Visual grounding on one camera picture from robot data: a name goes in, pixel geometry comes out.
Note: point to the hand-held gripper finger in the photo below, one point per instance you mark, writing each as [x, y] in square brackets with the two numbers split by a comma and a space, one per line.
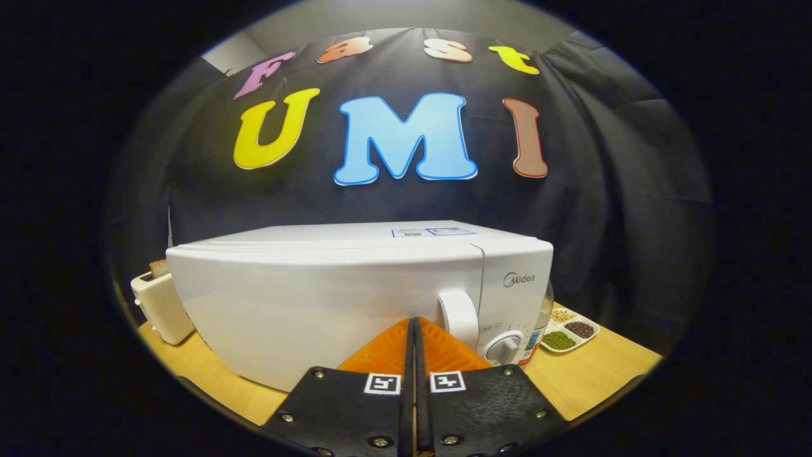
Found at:
[409, 406]
[420, 406]

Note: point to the white microwave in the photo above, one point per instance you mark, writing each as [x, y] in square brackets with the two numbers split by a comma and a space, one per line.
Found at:
[317, 298]

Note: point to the clear plastic bottle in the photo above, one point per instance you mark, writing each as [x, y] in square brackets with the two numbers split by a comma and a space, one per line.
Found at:
[545, 314]

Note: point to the white divided bean tray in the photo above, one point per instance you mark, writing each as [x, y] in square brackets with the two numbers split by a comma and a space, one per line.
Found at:
[571, 330]

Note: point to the white toaster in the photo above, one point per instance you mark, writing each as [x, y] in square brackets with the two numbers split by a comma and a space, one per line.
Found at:
[162, 311]

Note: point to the toast slice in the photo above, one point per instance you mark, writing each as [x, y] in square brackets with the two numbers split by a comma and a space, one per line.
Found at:
[158, 269]

